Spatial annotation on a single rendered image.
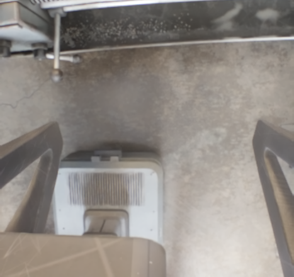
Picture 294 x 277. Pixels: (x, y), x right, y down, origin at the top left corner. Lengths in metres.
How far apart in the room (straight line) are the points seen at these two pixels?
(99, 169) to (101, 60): 0.58
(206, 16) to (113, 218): 0.92
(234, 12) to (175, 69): 0.48
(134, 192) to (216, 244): 0.67
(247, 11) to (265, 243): 1.28
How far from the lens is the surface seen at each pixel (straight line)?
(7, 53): 0.84
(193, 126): 1.42
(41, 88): 1.53
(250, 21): 1.09
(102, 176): 1.22
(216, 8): 1.07
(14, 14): 0.70
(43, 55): 0.88
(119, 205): 1.25
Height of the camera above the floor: 1.40
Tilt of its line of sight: 82 degrees down
